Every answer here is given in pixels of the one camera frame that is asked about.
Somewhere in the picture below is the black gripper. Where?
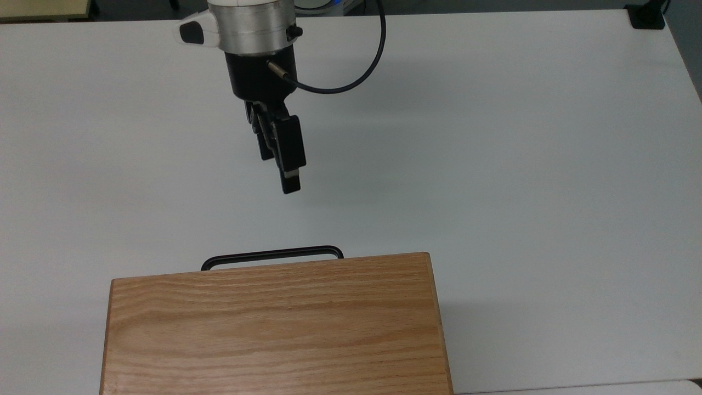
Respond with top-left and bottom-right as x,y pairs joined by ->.
225,50 -> 307,195

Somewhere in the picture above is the white blue round device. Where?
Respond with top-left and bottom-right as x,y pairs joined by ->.
295,0 -> 367,14

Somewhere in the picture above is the oak wooden cabinet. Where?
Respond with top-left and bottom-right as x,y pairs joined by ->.
100,252 -> 454,395

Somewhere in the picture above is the yellowish wooden table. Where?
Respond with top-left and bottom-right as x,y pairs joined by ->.
0,0 -> 93,22

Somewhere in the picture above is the black table clamp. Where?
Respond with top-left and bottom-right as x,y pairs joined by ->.
625,0 -> 671,30

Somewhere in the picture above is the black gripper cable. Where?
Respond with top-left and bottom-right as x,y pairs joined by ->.
267,0 -> 387,95

